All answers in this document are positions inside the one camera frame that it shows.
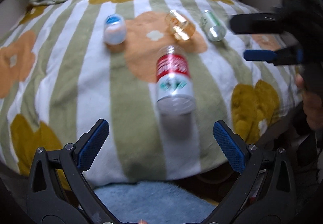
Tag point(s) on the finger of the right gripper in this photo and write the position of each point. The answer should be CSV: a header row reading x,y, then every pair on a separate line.
x,y
272,55
256,23

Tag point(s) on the red-labelled clear plastic cup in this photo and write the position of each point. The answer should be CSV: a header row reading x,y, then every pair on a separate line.
x,y
174,86

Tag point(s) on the person's right hand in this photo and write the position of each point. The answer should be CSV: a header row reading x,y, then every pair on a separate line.
x,y
312,105

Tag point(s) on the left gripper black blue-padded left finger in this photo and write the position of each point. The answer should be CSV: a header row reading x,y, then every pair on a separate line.
x,y
57,190

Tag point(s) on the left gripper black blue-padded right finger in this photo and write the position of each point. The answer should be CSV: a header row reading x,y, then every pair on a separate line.
x,y
264,191

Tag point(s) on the green-labelled clear plastic cup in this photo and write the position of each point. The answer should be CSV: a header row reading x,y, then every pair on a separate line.
x,y
212,27

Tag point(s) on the amber transparent plastic cup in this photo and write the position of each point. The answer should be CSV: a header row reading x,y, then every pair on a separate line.
x,y
179,25

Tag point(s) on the striped floral fleece blanket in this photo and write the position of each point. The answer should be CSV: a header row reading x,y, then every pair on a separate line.
x,y
58,77

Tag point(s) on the light blue fluffy garment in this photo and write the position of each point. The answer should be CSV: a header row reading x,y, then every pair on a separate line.
x,y
153,202

